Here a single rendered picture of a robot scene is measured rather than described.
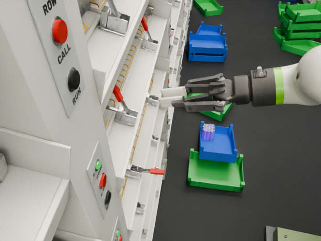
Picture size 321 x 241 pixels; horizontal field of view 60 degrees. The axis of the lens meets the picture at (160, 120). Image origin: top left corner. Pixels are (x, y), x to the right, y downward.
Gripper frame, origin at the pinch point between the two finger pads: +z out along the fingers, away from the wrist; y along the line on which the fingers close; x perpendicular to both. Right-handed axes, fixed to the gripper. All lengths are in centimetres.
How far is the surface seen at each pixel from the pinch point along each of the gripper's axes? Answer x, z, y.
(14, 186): -32, 0, 47
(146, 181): 27.2, 14.1, 9.9
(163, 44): -2.3, 5.6, -25.0
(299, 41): 104, -70, -180
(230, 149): 85, -9, -48
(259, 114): 96, -28, -86
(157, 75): 7.2, 9.8, -20.8
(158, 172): 6.6, 2.5, 20.1
